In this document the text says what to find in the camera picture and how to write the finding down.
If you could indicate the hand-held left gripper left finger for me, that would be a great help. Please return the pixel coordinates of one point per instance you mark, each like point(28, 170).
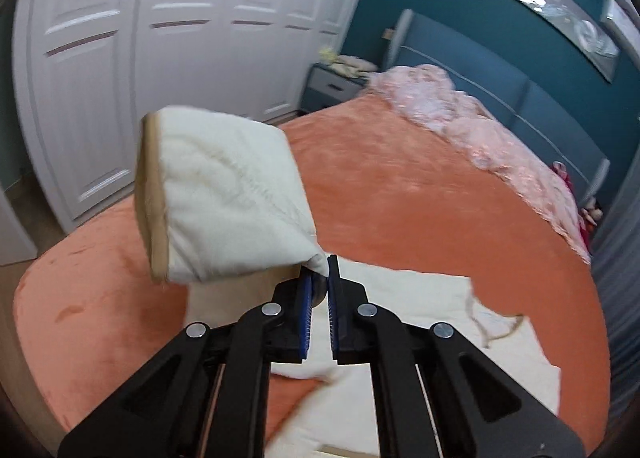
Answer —
point(305, 319)

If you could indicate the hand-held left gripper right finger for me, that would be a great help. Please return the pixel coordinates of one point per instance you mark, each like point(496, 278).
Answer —
point(334, 319)

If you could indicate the cream garment with tan trim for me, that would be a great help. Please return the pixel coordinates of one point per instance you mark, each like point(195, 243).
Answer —
point(220, 188)

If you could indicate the orange bed blanket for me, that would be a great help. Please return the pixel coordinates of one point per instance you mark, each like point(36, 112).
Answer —
point(400, 198)

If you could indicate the pink quilt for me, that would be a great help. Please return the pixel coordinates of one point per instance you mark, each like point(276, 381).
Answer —
point(475, 137)

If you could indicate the blue nightstand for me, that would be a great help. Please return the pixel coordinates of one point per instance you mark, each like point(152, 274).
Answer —
point(325, 88)

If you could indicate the cream cloth pile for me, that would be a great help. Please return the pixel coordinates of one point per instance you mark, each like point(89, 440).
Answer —
point(350, 63)

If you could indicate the plush toy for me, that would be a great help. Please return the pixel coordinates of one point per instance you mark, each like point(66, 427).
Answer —
point(591, 214)

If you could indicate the blue upholstered headboard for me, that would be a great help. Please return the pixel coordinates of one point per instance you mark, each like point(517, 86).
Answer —
point(450, 52)

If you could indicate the grey curtain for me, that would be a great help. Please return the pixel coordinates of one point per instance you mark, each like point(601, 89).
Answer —
point(620, 268)

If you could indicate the white wardrobe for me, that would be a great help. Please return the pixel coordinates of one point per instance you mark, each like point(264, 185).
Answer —
point(200, 37)

